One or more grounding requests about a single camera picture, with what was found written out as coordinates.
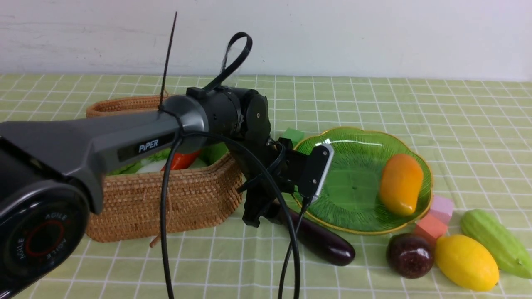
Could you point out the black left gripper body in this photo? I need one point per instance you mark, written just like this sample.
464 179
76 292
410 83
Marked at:
275 163

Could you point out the purple toy eggplant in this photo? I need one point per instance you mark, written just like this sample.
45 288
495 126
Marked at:
323 243

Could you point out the orange toy carrot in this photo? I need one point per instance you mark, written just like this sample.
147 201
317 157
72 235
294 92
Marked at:
187 161

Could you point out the orange toy mango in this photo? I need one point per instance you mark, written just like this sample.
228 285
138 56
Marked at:
400 184

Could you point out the white toy radish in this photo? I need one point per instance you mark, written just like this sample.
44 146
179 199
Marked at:
156 166

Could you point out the dark red passion fruit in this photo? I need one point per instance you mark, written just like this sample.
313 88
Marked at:
409 255

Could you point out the yellow toy lemon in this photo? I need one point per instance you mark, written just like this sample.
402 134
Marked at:
467 263

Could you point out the light green toy gourd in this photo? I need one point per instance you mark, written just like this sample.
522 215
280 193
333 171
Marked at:
509 253

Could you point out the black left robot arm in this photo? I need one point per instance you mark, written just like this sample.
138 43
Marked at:
52 172

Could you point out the green foam cube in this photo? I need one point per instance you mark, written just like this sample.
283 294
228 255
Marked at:
295 136

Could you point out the green glass leaf plate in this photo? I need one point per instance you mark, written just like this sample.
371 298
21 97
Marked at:
349 199

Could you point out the woven wicker basket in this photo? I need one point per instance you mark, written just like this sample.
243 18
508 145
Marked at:
196 199

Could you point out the wicker basket lid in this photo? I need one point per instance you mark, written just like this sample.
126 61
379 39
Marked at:
123 105

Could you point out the coral foam block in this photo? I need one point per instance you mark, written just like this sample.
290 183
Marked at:
430 228

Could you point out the pink foam cube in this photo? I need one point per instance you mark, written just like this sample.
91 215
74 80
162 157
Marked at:
442 208

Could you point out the green checkered tablecloth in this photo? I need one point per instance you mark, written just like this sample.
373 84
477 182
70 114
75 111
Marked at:
476 136

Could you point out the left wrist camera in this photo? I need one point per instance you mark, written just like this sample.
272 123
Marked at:
314 173

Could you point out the black cable tie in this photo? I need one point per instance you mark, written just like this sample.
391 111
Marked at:
167 58

